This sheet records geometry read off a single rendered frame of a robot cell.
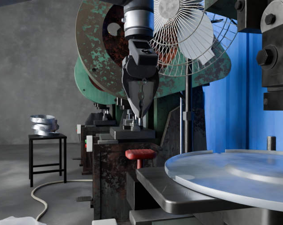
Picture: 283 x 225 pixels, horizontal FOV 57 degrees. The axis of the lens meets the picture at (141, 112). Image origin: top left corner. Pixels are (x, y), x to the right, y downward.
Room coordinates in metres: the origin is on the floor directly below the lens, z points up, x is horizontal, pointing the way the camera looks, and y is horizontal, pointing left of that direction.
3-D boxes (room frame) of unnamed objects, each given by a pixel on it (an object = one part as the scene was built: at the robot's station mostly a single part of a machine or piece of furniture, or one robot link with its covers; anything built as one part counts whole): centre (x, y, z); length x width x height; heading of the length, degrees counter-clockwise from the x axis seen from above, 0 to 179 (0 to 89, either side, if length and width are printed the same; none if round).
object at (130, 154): (0.63, 0.00, 0.72); 0.07 x 0.06 x 0.08; 104
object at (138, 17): (0.65, 0.01, 1.07); 0.08 x 0.08 x 0.05
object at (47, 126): (3.13, 1.14, 0.40); 0.45 x 0.40 x 0.79; 26
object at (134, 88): (0.65, 0.02, 0.89); 0.06 x 0.03 x 0.09; 12
